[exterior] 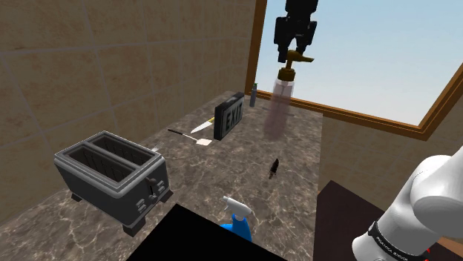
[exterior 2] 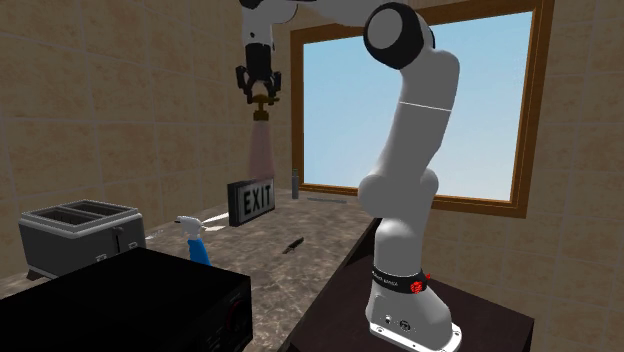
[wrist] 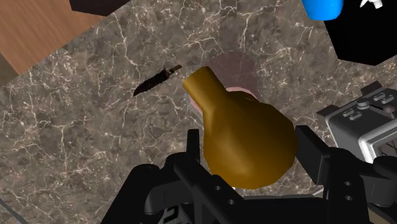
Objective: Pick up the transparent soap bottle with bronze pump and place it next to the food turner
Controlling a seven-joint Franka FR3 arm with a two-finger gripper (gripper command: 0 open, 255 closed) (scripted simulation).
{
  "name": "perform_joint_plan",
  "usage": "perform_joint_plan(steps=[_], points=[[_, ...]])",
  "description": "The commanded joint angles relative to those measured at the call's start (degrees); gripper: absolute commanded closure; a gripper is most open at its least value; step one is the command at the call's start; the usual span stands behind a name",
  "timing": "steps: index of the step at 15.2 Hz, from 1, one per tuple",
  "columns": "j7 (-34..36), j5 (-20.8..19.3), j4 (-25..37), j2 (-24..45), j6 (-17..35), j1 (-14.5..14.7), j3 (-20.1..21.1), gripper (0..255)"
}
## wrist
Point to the golden brown vase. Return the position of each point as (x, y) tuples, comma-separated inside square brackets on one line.
[(245, 139)]

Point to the blue cup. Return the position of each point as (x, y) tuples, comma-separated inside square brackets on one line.
[(322, 8)]

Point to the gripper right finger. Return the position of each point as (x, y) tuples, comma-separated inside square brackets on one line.
[(341, 180)]

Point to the black knife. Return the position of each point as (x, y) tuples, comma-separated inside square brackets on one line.
[(153, 82)]

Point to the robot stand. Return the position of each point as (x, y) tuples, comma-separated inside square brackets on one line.
[(363, 34)]

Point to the silver toaster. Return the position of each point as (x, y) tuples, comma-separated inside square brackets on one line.
[(356, 130)]

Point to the pink bowl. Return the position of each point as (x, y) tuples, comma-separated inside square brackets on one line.
[(242, 76)]

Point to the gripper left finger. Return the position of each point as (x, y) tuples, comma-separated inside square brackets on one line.
[(198, 180)]

